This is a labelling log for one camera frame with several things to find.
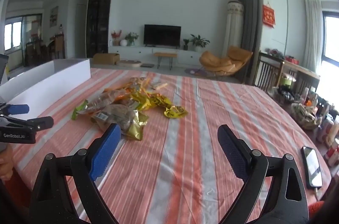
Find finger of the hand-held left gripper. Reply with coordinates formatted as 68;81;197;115
18;116;54;132
0;102;29;116

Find wooden side table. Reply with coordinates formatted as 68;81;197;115
282;58;321;93

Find white cardboard box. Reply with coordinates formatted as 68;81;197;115
0;58;91;119

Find pale biscuit packet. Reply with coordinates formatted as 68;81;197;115
151;82;168;91

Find orange-edged pale snack packet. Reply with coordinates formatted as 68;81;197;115
130;77;154;89

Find cluster of bottles and jars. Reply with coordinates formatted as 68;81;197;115
299;86;339;169

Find red wall hanging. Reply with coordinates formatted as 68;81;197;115
263;3;276;28

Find black smartphone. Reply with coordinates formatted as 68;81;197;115
301;146;323;189

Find grey curtain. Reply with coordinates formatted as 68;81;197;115
238;0;263;84

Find black television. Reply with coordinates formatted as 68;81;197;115
144;25;182;48

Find black glass cabinet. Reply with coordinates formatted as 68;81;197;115
86;0;114;58

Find small wooden bench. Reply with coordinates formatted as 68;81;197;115
154;53;177;70

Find large side window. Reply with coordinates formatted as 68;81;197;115
322;11;339;67

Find yellow black-print snack packet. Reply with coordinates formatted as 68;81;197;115
164;105;188;119

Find tall covered air conditioner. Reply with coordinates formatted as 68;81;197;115
222;1;244;56

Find basket of packets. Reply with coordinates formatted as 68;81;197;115
291;103;322;130

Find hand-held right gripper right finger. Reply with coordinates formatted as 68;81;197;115
217;124;310;224

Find orange lounge chair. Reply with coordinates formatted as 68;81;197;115
199;46;253;79

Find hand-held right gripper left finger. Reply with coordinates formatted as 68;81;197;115
29;123;122;224

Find purple round mat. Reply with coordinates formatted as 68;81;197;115
185;68;204;76

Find beige round cat scratcher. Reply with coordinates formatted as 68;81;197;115
117;60;142;68

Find green plant in vase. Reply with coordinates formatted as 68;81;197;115
124;32;139;46

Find clear packet dark contents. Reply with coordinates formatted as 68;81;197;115
91;104;149;140

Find red flowers in vase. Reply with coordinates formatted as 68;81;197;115
111;30;122;46

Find dark wooden chair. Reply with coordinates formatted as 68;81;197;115
253;52;285;92

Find wooden dining table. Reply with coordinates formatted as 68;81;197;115
25;40;53;66

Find orange sausage snack packet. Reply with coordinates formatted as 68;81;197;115
103;81;147;98

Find white television cabinet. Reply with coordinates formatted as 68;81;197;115
108;45;210;67

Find orange striped tablecloth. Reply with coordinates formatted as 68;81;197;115
5;68;331;224

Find person's left hand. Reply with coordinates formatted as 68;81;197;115
0;148;14;181

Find brown cardboard box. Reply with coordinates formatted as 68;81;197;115
93;53;120;65

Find framed wall painting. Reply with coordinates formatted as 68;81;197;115
50;6;59;28

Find white curtain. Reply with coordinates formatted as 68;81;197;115
304;0;322;72

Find large green potted plant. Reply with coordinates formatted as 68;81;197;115
191;34;210;52

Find green-edged clear snack packet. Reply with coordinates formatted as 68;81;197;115
72;93;125;121

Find balcony window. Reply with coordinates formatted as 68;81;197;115
4;21;22;51

